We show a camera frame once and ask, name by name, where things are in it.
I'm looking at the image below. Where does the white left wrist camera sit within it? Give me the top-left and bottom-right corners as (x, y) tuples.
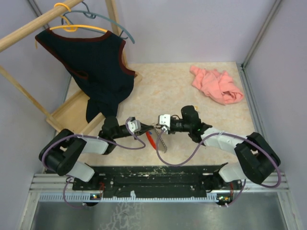
(126, 117), (142, 133)

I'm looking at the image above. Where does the grey-blue clothes hanger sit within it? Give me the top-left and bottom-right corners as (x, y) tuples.
(61, 0), (135, 44)

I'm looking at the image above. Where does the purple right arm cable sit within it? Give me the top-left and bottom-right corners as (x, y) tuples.
(155, 126), (282, 207)

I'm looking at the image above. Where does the dark navy vest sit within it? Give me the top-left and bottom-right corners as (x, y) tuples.
(35, 29), (135, 122)

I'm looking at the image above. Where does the wooden clothes rack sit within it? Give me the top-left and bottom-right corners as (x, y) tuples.
(0, 0), (142, 141)

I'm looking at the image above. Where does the yellow clothes hanger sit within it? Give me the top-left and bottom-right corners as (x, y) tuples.
(35, 2), (108, 49)

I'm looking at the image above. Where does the aluminium frame rail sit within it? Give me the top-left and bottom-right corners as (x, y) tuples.
(18, 171), (303, 230)

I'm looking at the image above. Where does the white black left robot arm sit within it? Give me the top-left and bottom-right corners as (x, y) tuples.
(39, 116), (154, 190)

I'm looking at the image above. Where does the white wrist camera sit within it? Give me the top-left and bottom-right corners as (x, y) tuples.
(158, 114), (171, 127)
(126, 117), (142, 133)

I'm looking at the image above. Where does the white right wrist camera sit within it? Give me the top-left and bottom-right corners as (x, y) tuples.
(158, 114), (171, 127)

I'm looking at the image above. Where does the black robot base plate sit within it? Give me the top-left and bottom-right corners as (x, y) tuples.
(72, 165), (242, 198)

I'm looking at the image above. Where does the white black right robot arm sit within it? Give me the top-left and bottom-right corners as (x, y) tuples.
(157, 105), (281, 190)

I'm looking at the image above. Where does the pink crumpled cloth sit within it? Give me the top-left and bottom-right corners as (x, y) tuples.
(189, 65), (244, 105)

